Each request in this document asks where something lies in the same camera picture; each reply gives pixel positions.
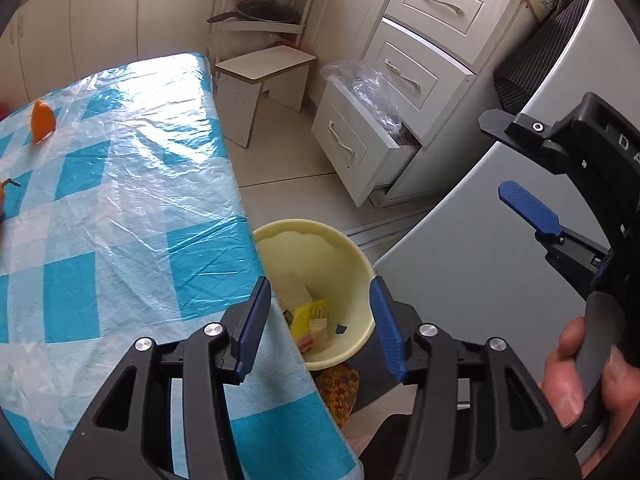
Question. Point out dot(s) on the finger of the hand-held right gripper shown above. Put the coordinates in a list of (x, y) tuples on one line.
[(525, 127), (530, 210)]

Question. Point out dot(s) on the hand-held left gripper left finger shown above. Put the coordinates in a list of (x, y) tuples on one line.
[(250, 330)]

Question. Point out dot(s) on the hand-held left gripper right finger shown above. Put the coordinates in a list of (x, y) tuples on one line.
[(387, 330)]

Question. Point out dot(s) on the yellow snack packet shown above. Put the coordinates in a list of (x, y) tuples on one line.
[(307, 317)]

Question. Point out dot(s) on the yellow plastic bin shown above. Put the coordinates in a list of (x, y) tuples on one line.
[(345, 270)]

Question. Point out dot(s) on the small orange peel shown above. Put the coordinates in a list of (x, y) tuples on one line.
[(4, 195)]

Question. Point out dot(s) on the large orange peel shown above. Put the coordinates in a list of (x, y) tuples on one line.
[(42, 122)]

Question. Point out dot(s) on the person's right hand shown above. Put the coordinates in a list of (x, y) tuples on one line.
[(560, 375)]

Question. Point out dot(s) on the white fridge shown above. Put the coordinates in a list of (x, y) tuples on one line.
[(475, 260)]

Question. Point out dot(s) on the colourful patterned cushion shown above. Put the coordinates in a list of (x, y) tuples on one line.
[(337, 392)]

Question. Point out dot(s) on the middle-size cream drawer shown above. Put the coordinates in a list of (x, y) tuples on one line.
[(425, 95)]

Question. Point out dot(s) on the shallow cream drawer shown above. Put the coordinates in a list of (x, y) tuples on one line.
[(425, 20)]

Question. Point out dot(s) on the clear plastic bag in drawer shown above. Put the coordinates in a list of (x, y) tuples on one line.
[(365, 90)]

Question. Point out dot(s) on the open cream drawer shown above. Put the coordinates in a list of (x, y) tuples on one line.
[(345, 160)]

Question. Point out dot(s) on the blue white checked tablecloth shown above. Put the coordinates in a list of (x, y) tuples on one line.
[(125, 185)]

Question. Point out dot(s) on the small white stool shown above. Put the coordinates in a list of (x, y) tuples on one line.
[(265, 62)]

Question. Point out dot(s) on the white rolling cart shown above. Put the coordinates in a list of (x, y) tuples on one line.
[(260, 27)]

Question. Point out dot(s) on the black frying pan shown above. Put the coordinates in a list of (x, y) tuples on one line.
[(265, 10)]

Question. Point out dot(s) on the cream base cabinets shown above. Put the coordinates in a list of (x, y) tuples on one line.
[(100, 10)]

